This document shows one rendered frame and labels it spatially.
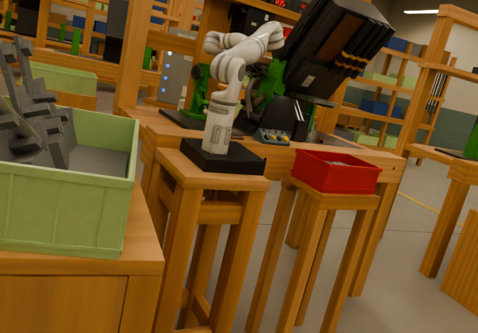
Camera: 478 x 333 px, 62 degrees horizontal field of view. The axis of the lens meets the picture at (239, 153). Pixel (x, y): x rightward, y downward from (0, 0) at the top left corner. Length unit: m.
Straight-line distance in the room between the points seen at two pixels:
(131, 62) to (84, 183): 1.32
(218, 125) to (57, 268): 0.72
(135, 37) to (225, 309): 1.30
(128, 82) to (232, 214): 0.97
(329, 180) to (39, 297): 1.10
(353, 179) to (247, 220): 0.52
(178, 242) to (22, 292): 0.57
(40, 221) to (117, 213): 0.14
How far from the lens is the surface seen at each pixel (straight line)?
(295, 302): 1.77
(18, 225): 0.84
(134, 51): 2.05
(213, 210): 1.33
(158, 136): 1.50
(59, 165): 1.10
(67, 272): 0.86
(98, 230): 0.82
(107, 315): 0.93
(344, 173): 1.64
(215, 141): 1.35
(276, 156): 1.78
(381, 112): 7.86
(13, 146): 0.98
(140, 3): 2.05
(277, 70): 2.01
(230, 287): 1.51
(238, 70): 1.32
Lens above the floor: 1.22
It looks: 13 degrees down
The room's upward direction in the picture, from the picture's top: 13 degrees clockwise
